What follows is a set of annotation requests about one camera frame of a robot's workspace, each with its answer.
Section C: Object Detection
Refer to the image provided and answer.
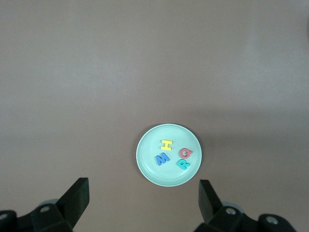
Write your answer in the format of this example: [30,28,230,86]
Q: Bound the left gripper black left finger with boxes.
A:
[0,177,90,232]

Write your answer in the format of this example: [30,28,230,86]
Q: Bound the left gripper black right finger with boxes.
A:
[193,179,294,232]

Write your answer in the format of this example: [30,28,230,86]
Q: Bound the teal foam letter R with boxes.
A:
[177,159,191,171]

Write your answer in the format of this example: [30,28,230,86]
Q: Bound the red foam letter Q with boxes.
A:
[179,147,194,160]

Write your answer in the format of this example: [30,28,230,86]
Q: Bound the blue foam letter W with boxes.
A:
[155,152,171,167]

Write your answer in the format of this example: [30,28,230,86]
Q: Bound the yellow foam letter H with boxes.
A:
[160,139,173,151]

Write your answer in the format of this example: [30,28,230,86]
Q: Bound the pale green plate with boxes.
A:
[136,123,203,188]

